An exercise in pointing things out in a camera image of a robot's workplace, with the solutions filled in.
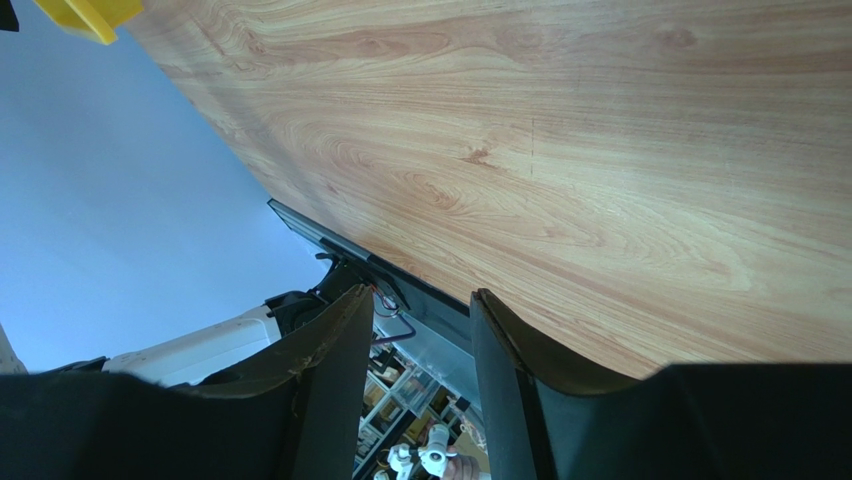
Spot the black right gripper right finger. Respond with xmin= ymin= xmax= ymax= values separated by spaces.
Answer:
xmin=470 ymin=289 xmax=851 ymax=479

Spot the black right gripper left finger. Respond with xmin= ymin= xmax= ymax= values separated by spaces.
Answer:
xmin=1 ymin=285 xmax=373 ymax=479

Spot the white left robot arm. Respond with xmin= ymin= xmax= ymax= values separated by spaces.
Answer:
xmin=54 ymin=253 xmax=374 ymax=387

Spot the yellow plastic bin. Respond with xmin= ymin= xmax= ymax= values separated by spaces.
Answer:
xmin=35 ymin=0 xmax=144 ymax=45

